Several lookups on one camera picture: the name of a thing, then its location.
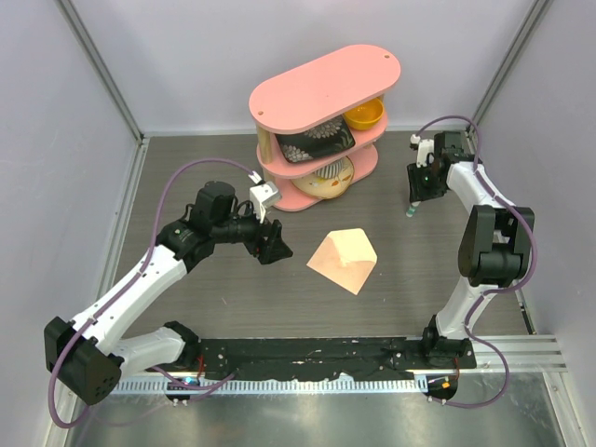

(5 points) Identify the aluminium frame rail right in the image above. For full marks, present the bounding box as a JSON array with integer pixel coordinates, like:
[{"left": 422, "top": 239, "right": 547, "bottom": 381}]
[{"left": 465, "top": 0, "right": 553, "bottom": 139}]

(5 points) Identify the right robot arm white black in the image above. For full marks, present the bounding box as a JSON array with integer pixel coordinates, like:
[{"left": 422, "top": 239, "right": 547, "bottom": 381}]
[{"left": 406, "top": 131, "right": 535, "bottom": 368}]

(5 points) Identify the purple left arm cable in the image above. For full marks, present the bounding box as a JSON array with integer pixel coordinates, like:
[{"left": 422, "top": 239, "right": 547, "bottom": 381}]
[{"left": 48, "top": 157, "right": 264, "bottom": 428}]

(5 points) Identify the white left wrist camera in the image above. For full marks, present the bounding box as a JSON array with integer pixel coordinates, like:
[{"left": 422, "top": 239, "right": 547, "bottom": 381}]
[{"left": 249, "top": 171, "right": 282, "bottom": 224}]

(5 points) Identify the pink envelope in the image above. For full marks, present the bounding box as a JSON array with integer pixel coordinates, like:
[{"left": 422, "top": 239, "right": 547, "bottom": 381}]
[{"left": 306, "top": 228, "right": 378, "bottom": 295}]

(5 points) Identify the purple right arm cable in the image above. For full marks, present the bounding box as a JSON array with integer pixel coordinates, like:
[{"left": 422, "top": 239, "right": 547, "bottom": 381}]
[{"left": 413, "top": 115, "right": 539, "bottom": 409}]

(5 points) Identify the striped small bowl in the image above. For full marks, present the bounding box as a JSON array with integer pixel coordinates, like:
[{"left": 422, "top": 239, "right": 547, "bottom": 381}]
[{"left": 313, "top": 158, "right": 345, "bottom": 180}]

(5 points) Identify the aluminium frame rail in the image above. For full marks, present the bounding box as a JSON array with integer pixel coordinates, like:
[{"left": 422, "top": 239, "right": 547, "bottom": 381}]
[
  {"left": 465, "top": 0, "right": 553, "bottom": 139},
  {"left": 55, "top": 0, "right": 144, "bottom": 145}
]

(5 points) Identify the aluminium frame rail left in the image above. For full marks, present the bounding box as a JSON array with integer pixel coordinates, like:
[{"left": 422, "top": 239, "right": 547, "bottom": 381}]
[{"left": 55, "top": 0, "right": 144, "bottom": 145}]

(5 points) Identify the white slotted cable duct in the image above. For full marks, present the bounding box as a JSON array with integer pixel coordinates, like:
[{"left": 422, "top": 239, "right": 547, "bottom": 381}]
[{"left": 112, "top": 374, "right": 427, "bottom": 400}]

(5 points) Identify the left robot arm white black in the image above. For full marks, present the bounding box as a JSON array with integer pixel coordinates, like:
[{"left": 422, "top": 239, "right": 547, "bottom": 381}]
[{"left": 44, "top": 181, "right": 292, "bottom": 406}]

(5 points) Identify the yellow bowl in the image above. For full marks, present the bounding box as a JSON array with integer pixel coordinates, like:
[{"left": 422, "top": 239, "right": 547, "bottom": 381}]
[{"left": 343, "top": 98, "right": 385, "bottom": 130}]

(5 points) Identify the beige patterned plate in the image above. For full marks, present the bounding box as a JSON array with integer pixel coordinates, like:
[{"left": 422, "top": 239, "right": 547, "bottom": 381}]
[{"left": 291, "top": 156, "right": 355, "bottom": 199}]

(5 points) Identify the black floral plate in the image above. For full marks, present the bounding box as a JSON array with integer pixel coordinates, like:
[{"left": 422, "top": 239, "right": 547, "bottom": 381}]
[{"left": 276, "top": 115, "right": 355, "bottom": 163}]

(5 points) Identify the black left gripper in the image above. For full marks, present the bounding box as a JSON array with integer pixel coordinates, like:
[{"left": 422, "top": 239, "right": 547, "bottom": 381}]
[{"left": 212, "top": 202, "right": 292, "bottom": 264}]

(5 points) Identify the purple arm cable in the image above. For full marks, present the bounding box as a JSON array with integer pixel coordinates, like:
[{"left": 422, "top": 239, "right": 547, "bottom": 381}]
[
  {"left": 48, "top": 157, "right": 264, "bottom": 428},
  {"left": 413, "top": 115, "right": 539, "bottom": 409}
]

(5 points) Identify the pink three-tier shelf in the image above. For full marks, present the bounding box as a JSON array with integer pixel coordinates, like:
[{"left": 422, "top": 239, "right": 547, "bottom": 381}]
[{"left": 249, "top": 44, "right": 401, "bottom": 212}]

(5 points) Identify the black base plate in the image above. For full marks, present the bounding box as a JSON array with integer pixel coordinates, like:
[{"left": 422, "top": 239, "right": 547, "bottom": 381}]
[{"left": 144, "top": 335, "right": 477, "bottom": 382}]

